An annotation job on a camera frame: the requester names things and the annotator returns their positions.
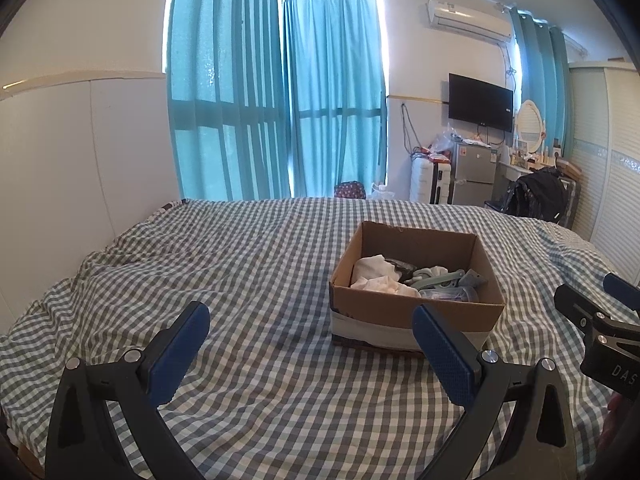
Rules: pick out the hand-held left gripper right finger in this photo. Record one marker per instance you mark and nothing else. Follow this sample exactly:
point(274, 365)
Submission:
point(445, 355)

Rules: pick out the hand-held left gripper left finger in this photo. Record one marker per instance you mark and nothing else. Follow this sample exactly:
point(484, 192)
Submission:
point(177, 355)

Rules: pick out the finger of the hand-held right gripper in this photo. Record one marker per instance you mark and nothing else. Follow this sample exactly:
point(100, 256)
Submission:
point(625, 290)
point(587, 320)

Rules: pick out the cardboard box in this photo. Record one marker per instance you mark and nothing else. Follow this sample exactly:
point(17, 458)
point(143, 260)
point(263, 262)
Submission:
point(390, 320)

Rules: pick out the white tissue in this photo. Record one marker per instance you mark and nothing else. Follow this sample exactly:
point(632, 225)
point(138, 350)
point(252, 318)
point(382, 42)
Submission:
point(382, 286)

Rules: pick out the white sock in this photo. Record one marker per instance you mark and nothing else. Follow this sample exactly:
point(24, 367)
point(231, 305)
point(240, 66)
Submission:
point(372, 266)

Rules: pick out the white louvred wardrobe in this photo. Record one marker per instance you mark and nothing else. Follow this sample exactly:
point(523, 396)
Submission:
point(610, 175)

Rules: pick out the black bag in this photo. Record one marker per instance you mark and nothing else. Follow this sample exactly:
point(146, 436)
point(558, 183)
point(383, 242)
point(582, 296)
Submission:
point(537, 195)

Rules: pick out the white dressing table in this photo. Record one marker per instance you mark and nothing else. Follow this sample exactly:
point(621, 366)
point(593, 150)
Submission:
point(510, 172)

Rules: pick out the white suitcase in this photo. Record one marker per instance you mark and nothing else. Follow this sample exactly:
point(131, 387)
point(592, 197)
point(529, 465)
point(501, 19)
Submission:
point(425, 180)

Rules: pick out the silver mini fridge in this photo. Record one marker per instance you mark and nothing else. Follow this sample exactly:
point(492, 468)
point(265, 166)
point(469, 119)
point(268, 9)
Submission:
point(472, 170)

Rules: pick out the dark patterned bag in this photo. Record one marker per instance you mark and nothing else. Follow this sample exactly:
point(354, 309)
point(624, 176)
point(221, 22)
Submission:
point(350, 191)

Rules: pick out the white oval mirror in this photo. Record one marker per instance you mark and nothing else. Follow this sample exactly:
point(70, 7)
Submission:
point(530, 125)

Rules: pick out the clear plastic bag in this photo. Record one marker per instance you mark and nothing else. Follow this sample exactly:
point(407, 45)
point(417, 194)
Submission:
point(444, 142)

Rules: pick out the narrow teal curtain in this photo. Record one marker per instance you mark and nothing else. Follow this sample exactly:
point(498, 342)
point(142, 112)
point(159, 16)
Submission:
point(545, 85)

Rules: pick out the wide teal curtain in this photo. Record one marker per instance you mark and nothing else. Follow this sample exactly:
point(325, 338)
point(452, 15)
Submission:
point(225, 85)

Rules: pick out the white air conditioner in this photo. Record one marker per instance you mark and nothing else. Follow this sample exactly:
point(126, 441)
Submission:
point(467, 20)

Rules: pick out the black wall television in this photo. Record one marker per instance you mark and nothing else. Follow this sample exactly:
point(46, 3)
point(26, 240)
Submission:
point(480, 102)

